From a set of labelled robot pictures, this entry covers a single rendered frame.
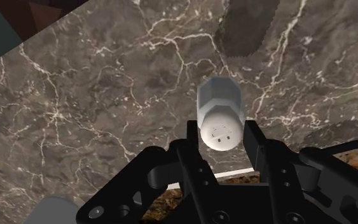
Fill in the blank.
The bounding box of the grey rounded object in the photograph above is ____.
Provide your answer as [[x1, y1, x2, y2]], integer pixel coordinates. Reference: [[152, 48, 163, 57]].
[[24, 195, 81, 224]]

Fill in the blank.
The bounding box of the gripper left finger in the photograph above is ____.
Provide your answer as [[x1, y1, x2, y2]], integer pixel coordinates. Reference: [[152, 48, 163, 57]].
[[75, 120, 221, 224]]

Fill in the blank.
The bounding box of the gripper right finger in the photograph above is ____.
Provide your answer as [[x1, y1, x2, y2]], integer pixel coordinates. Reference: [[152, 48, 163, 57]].
[[243, 120, 358, 224]]

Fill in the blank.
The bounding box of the white salt shaker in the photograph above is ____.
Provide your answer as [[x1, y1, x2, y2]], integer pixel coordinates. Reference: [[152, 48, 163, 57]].
[[196, 76, 246, 152]]

